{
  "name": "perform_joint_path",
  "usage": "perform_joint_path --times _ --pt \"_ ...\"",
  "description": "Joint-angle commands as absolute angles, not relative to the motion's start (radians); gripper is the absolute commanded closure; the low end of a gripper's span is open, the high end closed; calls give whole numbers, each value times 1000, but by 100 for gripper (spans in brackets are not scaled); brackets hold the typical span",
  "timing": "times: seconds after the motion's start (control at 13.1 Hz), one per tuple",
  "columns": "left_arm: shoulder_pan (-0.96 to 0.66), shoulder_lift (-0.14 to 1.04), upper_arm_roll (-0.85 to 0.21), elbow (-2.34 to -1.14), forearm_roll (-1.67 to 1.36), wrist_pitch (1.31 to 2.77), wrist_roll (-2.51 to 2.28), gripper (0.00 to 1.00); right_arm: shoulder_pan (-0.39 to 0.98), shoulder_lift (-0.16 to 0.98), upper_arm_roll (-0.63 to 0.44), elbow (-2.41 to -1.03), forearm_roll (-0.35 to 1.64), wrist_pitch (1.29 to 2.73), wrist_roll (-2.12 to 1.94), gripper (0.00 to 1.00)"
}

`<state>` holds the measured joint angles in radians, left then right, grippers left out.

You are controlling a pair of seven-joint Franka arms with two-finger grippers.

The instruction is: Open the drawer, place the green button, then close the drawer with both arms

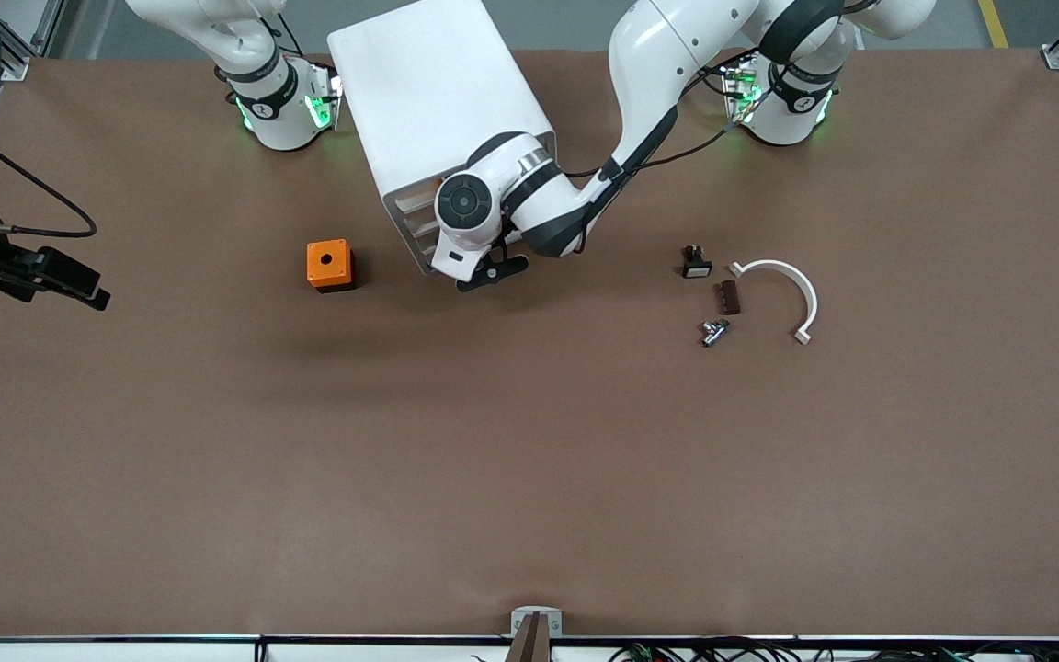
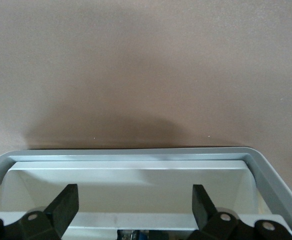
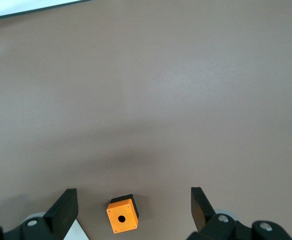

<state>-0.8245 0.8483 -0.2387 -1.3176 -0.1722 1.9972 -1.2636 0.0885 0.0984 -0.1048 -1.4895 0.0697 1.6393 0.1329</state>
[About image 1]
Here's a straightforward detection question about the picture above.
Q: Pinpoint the white drawer cabinet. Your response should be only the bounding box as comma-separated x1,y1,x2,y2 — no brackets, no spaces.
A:
327,0,560,275

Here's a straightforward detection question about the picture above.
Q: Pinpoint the white curved plastic clamp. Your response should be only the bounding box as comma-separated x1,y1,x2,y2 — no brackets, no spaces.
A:
729,259,819,346

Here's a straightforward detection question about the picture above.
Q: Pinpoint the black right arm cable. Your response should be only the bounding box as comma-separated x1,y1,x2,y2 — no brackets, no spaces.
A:
0,103,98,240

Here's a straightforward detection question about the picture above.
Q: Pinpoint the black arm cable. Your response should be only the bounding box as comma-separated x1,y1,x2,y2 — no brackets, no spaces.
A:
548,55,774,180
0,103,98,240

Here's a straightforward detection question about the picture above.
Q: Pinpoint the orange button enclosure box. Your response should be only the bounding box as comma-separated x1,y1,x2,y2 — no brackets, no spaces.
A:
306,239,356,293

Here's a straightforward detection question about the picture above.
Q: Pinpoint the grey metal bracket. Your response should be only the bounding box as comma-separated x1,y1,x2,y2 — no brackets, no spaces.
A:
510,607,564,637

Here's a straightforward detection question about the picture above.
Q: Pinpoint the brown wedge post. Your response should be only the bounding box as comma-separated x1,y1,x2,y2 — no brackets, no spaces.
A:
507,612,553,662

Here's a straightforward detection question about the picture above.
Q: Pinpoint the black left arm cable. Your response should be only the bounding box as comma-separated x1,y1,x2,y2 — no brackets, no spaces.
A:
548,55,774,180

